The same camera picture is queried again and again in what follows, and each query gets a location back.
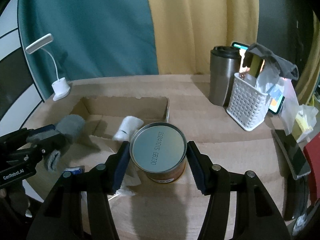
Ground white sock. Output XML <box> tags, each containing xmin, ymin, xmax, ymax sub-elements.
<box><xmin>112</xmin><ymin>116</ymin><xmax>144</xmax><ymax>141</ymax></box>

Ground yellow curtain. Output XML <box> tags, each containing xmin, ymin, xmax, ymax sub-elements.
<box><xmin>148</xmin><ymin>0</ymin><xmax>259</xmax><ymax>74</ymax></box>

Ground clear plastic bag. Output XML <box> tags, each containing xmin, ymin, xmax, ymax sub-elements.
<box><xmin>255</xmin><ymin>61</ymin><xmax>299</xmax><ymax>135</ymax></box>

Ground blue tissue pack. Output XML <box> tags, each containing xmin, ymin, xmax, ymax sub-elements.
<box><xmin>62</xmin><ymin>166</ymin><xmax>85</xmax><ymax>174</ymax></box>

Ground orange tin can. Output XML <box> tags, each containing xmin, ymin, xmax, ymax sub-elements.
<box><xmin>130</xmin><ymin>122</ymin><xmax>187</xmax><ymax>184</ymax></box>

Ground dark grey cloth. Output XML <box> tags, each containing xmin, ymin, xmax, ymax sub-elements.
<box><xmin>245</xmin><ymin>43</ymin><xmax>299</xmax><ymax>81</ymax></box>

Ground red box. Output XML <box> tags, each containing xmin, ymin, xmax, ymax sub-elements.
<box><xmin>303</xmin><ymin>133</ymin><xmax>320</xmax><ymax>204</ymax></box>

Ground cotton swabs bag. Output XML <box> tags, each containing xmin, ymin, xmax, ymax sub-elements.
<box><xmin>108</xmin><ymin>161</ymin><xmax>141</xmax><ymax>200</ymax></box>

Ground black flat device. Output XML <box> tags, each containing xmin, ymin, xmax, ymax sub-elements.
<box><xmin>272</xmin><ymin>129</ymin><xmax>311</xmax><ymax>180</ymax></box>

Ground brown cardboard box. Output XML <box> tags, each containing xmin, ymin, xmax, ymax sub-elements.
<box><xmin>70</xmin><ymin>96</ymin><xmax>169</xmax><ymax>152</ymax></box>

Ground yellow sticky notes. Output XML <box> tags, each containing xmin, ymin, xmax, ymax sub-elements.
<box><xmin>291</xmin><ymin>105</ymin><xmax>318</xmax><ymax>143</ymax></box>

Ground white desk lamp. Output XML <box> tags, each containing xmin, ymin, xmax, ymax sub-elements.
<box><xmin>24</xmin><ymin>33</ymin><xmax>72</xmax><ymax>102</ymax></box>

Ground steel travel mug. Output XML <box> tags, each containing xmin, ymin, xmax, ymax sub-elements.
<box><xmin>208</xmin><ymin>46</ymin><xmax>241</xmax><ymax>107</ymax></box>

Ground white plastic basket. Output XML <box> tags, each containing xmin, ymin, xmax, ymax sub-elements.
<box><xmin>226</xmin><ymin>73</ymin><xmax>271</xmax><ymax>132</ymax></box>

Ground grey sock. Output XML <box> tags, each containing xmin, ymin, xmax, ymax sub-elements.
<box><xmin>26</xmin><ymin>114</ymin><xmax>86</xmax><ymax>172</ymax></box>

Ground teal curtain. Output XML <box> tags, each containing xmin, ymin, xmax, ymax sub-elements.
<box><xmin>18</xmin><ymin>0</ymin><xmax>159</xmax><ymax>98</ymax></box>

